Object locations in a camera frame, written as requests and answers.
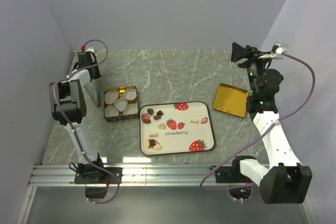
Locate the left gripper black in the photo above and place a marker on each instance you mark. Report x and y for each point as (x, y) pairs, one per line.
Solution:
(97, 74)

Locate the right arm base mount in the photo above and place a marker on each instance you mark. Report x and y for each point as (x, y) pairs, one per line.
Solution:
(226, 175)

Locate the white round chocolate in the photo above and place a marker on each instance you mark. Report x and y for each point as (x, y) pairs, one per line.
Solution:
(146, 143)

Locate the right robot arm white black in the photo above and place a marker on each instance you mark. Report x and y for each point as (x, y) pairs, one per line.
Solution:
(285, 180)

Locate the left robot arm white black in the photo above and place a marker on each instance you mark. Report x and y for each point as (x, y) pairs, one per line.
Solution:
(68, 107)

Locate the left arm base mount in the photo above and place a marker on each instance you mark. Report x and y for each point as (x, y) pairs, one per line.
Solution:
(97, 182)

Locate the green gold chocolate tin box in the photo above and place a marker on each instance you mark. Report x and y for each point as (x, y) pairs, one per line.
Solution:
(121, 104)

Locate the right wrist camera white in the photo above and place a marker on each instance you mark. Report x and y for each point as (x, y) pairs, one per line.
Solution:
(278, 49)

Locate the gold tin lid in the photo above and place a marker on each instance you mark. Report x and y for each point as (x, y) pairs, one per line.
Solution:
(231, 100)

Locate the white strawberry tray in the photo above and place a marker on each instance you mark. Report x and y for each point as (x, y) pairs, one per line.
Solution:
(180, 135)

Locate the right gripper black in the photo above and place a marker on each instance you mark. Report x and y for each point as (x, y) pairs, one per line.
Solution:
(252, 54)

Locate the white heart chocolate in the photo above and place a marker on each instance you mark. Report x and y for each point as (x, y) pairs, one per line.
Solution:
(161, 126)

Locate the white oval chocolate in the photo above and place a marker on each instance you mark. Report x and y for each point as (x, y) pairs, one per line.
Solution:
(157, 147)

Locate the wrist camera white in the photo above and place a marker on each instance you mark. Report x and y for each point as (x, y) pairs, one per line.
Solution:
(84, 49)
(278, 49)

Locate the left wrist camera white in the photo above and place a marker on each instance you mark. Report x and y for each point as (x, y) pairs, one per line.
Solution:
(84, 49)

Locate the dark round chocolate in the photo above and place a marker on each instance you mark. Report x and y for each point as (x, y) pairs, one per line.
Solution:
(150, 111)

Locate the dark chocolate lower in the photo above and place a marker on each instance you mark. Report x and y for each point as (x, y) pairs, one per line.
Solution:
(152, 143)

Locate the dark brown chocolate piece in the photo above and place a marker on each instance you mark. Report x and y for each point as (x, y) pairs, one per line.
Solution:
(159, 113)

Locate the aluminium rail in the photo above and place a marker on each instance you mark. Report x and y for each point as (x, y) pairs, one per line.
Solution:
(132, 175)

